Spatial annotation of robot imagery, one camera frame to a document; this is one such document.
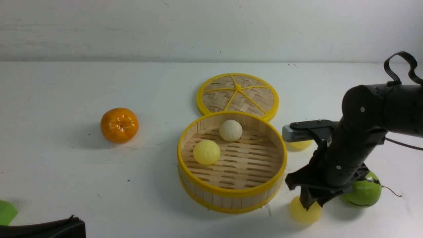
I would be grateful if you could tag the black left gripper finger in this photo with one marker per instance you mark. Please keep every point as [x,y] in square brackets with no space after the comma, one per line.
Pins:
[72,227]

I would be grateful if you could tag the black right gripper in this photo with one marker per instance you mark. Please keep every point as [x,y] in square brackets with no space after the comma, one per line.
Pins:
[330,172]

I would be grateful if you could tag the yellow bun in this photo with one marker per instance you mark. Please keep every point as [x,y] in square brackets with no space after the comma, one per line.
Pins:
[301,145]
[206,152]
[302,215]

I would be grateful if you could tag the white cream bun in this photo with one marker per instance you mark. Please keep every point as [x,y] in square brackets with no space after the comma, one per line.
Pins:
[230,130]

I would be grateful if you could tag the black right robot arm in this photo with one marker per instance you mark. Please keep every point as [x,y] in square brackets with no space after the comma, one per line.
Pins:
[369,113]

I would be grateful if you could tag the yellow-rimmed bamboo steamer tray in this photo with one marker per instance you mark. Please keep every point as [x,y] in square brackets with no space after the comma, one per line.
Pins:
[249,171]

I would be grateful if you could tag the yellow-rimmed woven steamer lid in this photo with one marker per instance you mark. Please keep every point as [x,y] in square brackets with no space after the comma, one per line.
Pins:
[240,93]

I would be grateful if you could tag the green toy watermelon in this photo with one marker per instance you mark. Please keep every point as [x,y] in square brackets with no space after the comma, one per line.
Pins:
[365,192]

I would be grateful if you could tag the green foam block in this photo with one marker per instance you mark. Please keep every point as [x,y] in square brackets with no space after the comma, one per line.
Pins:
[7,212]

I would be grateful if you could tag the orange toy tangerine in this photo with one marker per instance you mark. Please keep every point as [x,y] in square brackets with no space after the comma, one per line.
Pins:
[119,125]

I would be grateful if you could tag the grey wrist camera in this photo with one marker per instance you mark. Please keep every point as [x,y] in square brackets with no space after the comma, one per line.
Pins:
[316,130]

